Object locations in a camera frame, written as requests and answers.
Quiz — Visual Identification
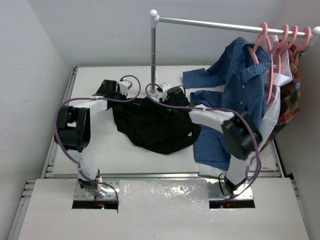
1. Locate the black shirt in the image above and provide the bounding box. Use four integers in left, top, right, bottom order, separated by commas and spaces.
109, 97, 201, 155

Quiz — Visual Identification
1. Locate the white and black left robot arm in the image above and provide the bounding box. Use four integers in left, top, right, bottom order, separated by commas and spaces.
54, 78, 133, 200

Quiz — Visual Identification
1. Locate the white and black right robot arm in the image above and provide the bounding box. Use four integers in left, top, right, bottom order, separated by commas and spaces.
156, 82, 263, 197

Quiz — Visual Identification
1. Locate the blue checkered shirt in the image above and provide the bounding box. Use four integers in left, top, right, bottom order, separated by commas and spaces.
182, 37, 271, 170

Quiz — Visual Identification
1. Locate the white shirt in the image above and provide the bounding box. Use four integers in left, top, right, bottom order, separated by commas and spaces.
198, 63, 293, 177

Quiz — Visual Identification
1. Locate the red plaid shirt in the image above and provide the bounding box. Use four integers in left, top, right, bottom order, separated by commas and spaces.
262, 44, 300, 150

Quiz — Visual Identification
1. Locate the pink hanger holding blue shirt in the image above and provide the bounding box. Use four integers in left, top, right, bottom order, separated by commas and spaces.
247, 21, 270, 65

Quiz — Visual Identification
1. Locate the pink hanger holding white shirt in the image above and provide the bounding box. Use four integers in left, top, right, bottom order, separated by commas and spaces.
266, 24, 292, 107

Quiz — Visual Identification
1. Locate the white front cover board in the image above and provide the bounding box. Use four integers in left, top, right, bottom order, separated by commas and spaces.
19, 178, 309, 240

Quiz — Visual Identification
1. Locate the silver and white clothes rack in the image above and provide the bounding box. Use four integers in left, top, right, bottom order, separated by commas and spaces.
149, 9, 320, 85

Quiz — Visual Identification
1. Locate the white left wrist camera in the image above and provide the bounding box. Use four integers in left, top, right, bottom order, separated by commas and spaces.
118, 80, 133, 96

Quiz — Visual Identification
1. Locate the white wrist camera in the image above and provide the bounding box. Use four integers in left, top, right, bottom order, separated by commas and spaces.
118, 80, 133, 96
160, 82, 173, 102

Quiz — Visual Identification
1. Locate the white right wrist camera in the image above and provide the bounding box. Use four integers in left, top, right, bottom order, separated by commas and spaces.
160, 82, 173, 102

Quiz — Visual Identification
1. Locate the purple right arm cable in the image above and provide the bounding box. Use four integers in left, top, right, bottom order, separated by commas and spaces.
144, 82, 263, 203

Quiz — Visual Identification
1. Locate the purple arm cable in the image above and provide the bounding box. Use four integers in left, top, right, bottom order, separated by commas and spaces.
144, 82, 263, 203
53, 74, 142, 204

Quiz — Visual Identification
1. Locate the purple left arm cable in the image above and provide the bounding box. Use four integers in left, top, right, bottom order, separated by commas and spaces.
53, 74, 142, 204

